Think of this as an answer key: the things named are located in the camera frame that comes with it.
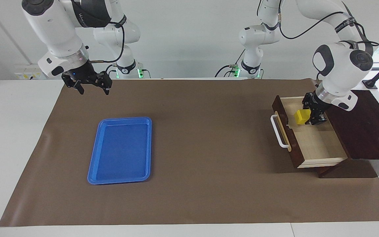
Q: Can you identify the yellow cube block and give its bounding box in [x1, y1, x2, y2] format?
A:
[294, 109, 312, 126]

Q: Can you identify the dark wood drawer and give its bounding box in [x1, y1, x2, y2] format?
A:
[270, 95, 348, 169]

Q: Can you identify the white drawer handle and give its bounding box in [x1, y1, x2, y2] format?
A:
[270, 115, 290, 148]

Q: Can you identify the dark wooden drawer cabinet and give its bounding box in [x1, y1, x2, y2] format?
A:
[311, 89, 379, 179]

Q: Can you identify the blue plastic tray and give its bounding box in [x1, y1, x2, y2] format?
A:
[87, 117, 153, 185]

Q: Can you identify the brown table mat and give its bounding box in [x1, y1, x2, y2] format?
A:
[0, 78, 379, 227]

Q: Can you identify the black right base cable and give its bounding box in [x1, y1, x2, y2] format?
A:
[106, 63, 119, 79]

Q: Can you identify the black base cable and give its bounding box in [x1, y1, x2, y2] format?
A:
[106, 63, 119, 79]
[215, 49, 246, 78]

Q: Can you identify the white wall socket box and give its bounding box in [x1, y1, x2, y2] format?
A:
[14, 64, 51, 80]

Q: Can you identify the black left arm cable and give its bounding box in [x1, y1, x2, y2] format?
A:
[258, 0, 379, 83]

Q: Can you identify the black left base cable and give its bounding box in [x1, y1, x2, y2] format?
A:
[215, 49, 246, 78]

